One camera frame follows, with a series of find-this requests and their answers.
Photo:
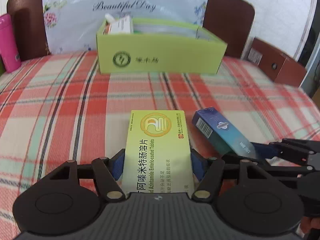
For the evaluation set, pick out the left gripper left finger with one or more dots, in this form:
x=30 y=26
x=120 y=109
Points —
x=106 y=174

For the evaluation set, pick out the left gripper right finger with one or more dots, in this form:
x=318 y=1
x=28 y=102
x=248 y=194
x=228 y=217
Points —
x=209 y=174

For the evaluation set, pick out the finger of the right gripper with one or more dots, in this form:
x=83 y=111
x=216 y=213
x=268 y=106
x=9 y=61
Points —
x=303 y=168
x=288 y=149

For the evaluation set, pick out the blue teal slim box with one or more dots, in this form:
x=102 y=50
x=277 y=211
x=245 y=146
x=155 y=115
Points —
x=222 y=134

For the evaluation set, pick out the yellow-green medicine box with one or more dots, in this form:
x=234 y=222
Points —
x=157 y=153

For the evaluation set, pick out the white orange medicine box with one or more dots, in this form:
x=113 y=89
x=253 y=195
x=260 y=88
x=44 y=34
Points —
x=122 y=25

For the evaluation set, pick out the white sock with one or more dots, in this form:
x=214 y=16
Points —
x=109 y=18

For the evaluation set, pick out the operator hand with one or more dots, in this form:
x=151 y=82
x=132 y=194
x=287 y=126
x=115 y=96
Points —
x=310 y=227

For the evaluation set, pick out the plaid bed sheet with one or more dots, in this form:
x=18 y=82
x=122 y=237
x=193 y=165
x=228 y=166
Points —
x=58 y=108

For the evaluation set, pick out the brown open cardboard box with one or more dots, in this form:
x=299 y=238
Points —
x=277 y=66

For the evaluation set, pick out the large green cardboard box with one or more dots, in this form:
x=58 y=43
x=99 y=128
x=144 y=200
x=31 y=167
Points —
x=160 y=46

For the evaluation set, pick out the dark brown headboard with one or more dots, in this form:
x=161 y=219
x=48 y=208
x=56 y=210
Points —
x=230 y=20

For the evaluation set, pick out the pink thermos bottle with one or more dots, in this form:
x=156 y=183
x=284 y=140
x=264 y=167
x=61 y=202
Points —
x=9 y=52

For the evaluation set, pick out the floral pillow Beautiful Day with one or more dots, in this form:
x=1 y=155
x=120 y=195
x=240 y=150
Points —
x=71 y=25

